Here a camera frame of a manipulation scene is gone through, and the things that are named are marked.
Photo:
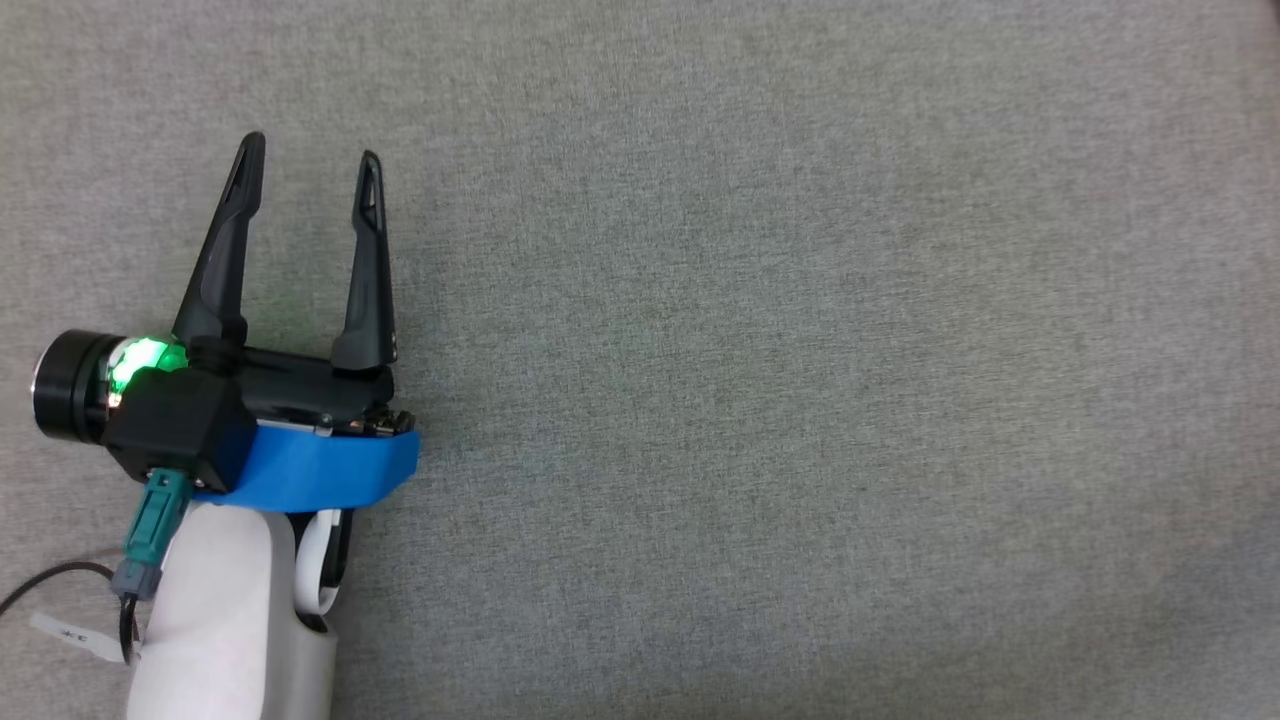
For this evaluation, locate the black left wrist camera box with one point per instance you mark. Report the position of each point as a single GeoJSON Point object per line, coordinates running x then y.
{"type": "Point", "coordinates": [180, 430]}

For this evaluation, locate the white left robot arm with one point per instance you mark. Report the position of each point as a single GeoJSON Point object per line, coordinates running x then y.
{"type": "Point", "coordinates": [220, 620]}

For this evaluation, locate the teal left camera connector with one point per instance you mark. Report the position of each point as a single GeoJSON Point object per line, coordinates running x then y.
{"type": "Point", "coordinates": [155, 530]}

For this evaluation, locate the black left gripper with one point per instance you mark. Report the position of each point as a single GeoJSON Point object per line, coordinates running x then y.
{"type": "Point", "coordinates": [300, 390]}

